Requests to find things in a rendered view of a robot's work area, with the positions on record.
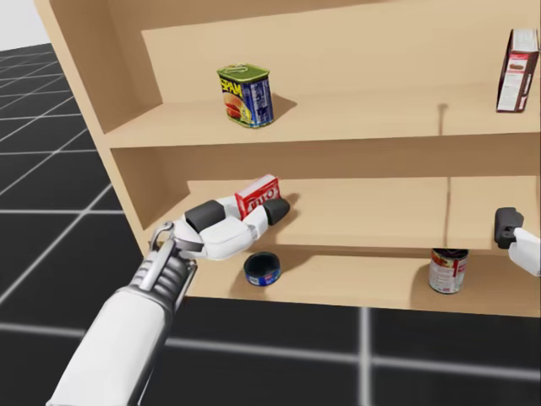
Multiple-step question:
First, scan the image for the pale wooden shelf unit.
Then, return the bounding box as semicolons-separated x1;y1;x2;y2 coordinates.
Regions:
33;0;541;318

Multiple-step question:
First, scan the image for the green and blue rectangular can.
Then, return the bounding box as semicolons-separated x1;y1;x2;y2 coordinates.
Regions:
216;63;275;129

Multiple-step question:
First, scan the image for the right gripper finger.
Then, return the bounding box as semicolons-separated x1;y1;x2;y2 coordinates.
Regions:
494;206;541;278

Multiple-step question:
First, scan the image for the blue flat can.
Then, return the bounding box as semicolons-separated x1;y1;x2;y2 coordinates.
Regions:
243;251;283;288

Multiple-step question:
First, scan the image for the red and white carton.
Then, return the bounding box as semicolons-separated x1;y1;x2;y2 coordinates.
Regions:
495;28;541;114

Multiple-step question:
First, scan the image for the red and white can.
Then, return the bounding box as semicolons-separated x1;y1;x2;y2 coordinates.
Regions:
428;248;470;295

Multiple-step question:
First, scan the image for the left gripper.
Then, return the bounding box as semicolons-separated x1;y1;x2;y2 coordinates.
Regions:
171;195;292;261

